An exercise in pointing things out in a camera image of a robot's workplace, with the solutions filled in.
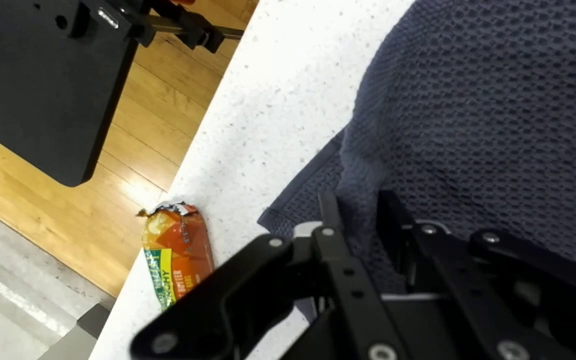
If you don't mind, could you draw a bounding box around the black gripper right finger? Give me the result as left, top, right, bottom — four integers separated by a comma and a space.
375, 188, 576, 360

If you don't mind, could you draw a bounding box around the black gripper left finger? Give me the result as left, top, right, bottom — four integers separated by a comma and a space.
131, 190, 412, 360

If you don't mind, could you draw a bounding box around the grey waffle towel red tag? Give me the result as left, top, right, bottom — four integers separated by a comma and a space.
256, 0, 576, 324

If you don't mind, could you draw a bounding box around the yellow green granola bar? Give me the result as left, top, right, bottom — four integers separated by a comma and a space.
136, 198, 216, 309

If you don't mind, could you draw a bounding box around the black table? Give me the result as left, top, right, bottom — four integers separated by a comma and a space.
0, 0, 144, 188

